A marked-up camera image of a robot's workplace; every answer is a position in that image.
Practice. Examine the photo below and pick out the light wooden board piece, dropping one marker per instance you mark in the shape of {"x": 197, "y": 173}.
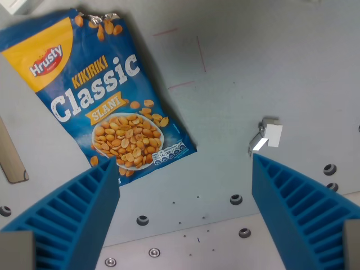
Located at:
{"x": 12, "y": 163}

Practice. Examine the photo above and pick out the blue Hrusty peanut bag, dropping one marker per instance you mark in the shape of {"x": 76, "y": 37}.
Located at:
{"x": 92, "y": 92}

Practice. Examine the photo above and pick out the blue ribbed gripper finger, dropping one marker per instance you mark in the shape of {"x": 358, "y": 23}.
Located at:
{"x": 298, "y": 213}
{"x": 70, "y": 213}

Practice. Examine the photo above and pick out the white block with metal bracket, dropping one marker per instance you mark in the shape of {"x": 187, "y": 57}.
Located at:
{"x": 271, "y": 135}

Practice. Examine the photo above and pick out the shiny silver screw head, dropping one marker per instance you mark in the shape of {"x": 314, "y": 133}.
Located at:
{"x": 154, "y": 252}
{"x": 110, "y": 261}

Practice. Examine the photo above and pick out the white box corner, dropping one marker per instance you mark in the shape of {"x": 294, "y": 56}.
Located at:
{"x": 15, "y": 5}

